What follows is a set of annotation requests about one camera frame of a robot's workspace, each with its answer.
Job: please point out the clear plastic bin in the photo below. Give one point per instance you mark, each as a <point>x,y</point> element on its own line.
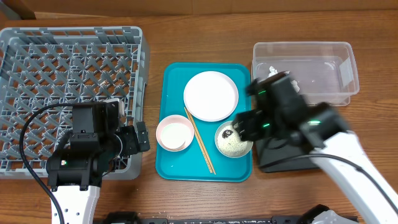
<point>325,71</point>

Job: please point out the black rail at table edge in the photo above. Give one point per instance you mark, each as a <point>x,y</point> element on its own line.
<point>278,219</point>

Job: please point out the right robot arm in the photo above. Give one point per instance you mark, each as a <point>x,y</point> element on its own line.
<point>335,148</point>

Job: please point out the grey dishwasher rack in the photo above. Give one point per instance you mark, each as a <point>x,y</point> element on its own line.
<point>44,70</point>

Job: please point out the teal plastic tray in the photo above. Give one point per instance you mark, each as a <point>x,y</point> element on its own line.
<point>189,163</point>

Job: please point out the black plastic tray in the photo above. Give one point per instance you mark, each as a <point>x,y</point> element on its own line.
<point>271,150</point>

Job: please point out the white tissue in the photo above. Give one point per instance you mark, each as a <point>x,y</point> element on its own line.
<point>273,71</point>

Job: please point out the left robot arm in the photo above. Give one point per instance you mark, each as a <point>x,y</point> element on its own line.
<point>81,160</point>

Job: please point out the pink round plate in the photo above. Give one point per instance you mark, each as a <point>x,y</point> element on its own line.
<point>211,96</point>

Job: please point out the grey bowl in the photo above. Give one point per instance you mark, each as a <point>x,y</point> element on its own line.
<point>249,145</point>

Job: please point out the white paper cup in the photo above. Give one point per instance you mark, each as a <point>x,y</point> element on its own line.
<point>175,136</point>

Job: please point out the pink plastic bowl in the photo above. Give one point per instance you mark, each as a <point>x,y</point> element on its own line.
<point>174,119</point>

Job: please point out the white rice pile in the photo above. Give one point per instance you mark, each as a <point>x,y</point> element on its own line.
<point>231,146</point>

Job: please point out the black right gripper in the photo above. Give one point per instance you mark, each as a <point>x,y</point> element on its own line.
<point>249,123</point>

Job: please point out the dark food scrap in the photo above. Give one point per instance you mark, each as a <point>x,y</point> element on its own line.
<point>226,133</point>

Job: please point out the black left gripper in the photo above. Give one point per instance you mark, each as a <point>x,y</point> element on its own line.
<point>131,145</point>

